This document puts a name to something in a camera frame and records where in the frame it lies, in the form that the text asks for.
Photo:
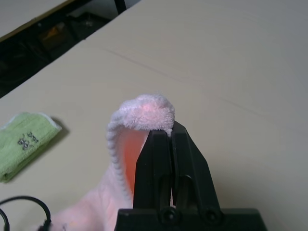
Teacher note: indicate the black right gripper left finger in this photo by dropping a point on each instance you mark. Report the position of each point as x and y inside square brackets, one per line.
[154, 168]

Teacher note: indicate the pink towel with embroidery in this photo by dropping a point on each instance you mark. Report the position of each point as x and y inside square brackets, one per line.
[96, 207]

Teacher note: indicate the green folded towel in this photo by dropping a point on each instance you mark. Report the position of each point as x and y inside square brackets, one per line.
[21, 144]

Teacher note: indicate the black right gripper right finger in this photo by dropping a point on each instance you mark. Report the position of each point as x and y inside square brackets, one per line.
[190, 168]

